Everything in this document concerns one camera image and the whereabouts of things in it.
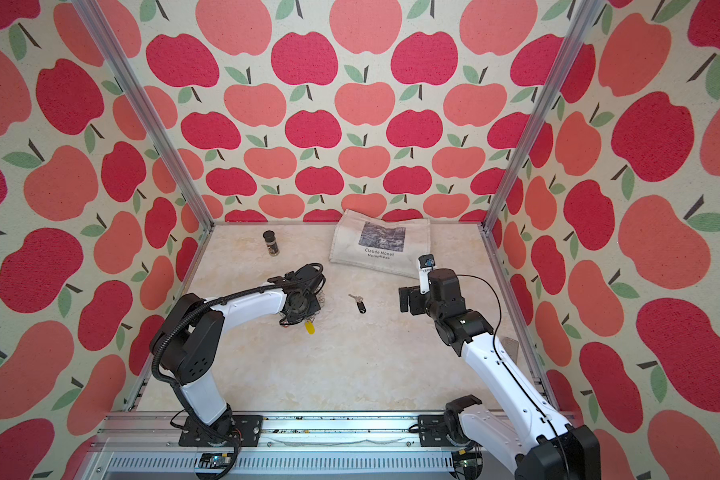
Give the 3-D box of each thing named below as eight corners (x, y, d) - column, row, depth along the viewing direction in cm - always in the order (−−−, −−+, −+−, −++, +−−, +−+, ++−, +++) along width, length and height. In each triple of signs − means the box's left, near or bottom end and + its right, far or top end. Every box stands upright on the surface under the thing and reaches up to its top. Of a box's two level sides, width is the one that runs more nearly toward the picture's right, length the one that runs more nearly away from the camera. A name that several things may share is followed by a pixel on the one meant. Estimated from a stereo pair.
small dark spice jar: (269, 256, 114) (262, 237, 105) (271, 250, 116) (264, 230, 107) (279, 256, 114) (272, 237, 105) (280, 250, 116) (274, 230, 107)
